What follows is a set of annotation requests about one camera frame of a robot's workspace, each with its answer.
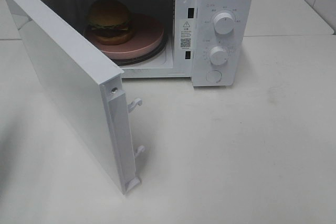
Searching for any white microwave door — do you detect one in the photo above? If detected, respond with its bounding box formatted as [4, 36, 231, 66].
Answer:
[5, 0, 144, 193]

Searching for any white upper microwave knob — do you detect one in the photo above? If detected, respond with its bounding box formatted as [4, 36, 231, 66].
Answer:
[212, 10, 235, 35]

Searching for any toy burger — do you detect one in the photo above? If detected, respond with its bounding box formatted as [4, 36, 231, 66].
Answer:
[87, 0, 135, 45]

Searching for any white lower microwave knob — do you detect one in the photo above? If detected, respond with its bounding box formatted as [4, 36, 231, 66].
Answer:
[209, 46, 228, 66]

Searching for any white microwave knob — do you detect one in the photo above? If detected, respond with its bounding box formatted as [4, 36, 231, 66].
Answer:
[212, 10, 235, 35]
[209, 46, 228, 66]

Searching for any white microwave oven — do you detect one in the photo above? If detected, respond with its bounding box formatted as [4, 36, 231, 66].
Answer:
[40, 0, 251, 87]

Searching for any pink round plate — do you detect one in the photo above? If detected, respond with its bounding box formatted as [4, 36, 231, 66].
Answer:
[85, 13, 164, 60]

